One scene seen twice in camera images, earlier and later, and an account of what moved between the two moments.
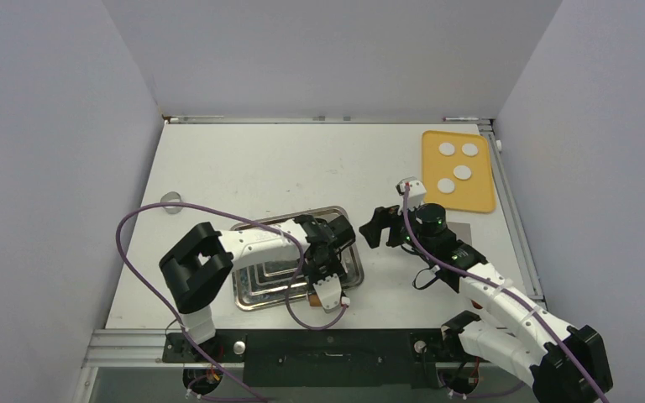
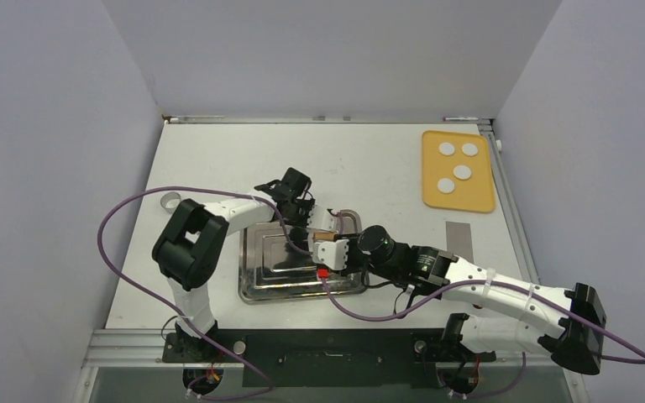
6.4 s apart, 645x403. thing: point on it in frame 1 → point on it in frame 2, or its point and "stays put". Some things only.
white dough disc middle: [462, 172] stays put
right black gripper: [384, 217] → [350, 246]
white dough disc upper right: [469, 149] stays put
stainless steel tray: [268, 284] stays put
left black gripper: [332, 269] → [306, 206]
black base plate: [335, 358] stays put
